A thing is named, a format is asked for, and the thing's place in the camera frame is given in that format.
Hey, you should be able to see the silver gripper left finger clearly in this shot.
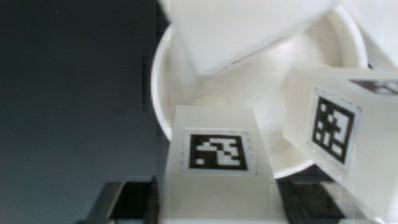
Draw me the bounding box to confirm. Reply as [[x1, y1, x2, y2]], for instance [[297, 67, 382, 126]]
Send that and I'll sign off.
[[75, 176, 160, 224]]

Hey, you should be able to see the white stool leg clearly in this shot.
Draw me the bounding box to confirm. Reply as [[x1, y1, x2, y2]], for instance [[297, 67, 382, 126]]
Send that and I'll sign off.
[[160, 96, 286, 224], [282, 66, 398, 224], [158, 0, 338, 75]]

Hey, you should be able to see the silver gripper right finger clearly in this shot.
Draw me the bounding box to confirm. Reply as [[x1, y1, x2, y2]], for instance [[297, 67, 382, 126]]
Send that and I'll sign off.
[[277, 173, 345, 224]]

